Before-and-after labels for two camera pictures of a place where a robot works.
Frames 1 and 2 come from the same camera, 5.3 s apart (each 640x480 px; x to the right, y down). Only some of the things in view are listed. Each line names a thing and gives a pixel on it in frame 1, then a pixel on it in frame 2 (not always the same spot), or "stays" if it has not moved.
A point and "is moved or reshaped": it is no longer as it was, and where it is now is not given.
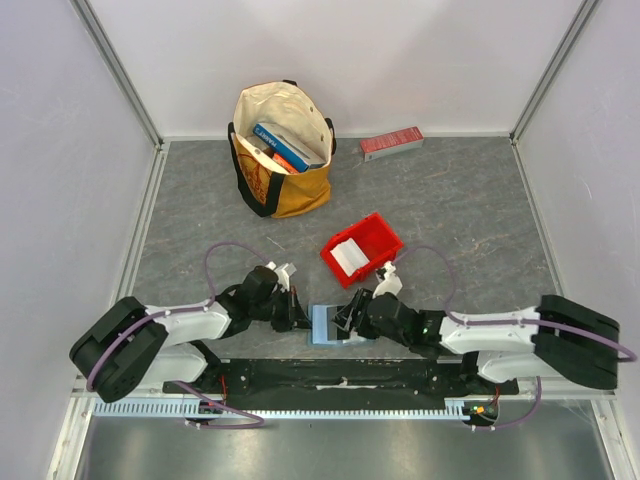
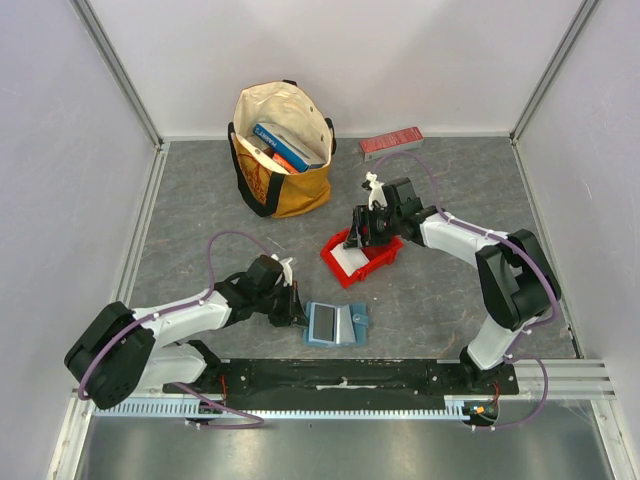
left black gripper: (286, 323) stays
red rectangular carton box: (390, 143) stays
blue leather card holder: (324, 325) is moved or reshaped
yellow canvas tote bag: (282, 148) stays
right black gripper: (358, 307) -> (360, 226)
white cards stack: (349, 256) stays
